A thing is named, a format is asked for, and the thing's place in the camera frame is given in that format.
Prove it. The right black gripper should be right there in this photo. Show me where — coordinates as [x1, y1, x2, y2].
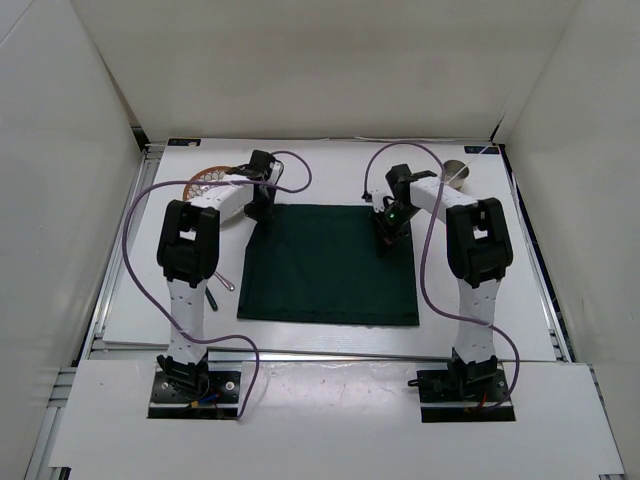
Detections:
[370, 202, 422, 256]

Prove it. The floral patterned ceramic plate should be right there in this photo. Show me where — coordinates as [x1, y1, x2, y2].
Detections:
[184, 166, 254, 230]

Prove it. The metal cup with cork base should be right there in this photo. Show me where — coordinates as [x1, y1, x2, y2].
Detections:
[443, 159, 470, 190]

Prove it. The silver table knife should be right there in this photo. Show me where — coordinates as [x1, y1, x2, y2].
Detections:
[214, 272, 236, 291]

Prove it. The dark green cloth napkin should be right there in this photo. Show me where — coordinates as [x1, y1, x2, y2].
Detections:
[237, 204, 419, 327]

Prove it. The gold fork with green handle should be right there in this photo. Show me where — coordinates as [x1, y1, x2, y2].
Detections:
[205, 287, 219, 312]

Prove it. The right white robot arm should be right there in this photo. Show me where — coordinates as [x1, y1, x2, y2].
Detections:
[362, 164, 513, 400]

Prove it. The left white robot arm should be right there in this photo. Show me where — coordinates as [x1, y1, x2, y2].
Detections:
[157, 168, 279, 400]

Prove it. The dark label sticker right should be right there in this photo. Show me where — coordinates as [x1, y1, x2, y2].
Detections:
[464, 145, 500, 155]

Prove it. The dark label sticker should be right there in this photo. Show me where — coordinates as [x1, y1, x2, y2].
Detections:
[464, 145, 500, 155]
[167, 138, 201, 148]

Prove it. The dark label sticker left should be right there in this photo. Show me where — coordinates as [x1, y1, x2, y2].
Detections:
[167, 138, 201, 148]

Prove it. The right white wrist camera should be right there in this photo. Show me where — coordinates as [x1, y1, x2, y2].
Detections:
[362, 189, 395, 214]

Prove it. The metal rail bar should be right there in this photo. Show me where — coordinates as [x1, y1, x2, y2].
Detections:
[208, 348, 449, 363]

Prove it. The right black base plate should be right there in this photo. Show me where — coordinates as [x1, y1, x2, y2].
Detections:
[407, 369, 516, 423]

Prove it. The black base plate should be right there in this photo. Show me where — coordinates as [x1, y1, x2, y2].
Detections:
[407, 369, 516, 423]
[147, 367, 242, 420]

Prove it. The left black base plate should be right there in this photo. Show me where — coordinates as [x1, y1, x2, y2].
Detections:
[147, 367, 242, 420]

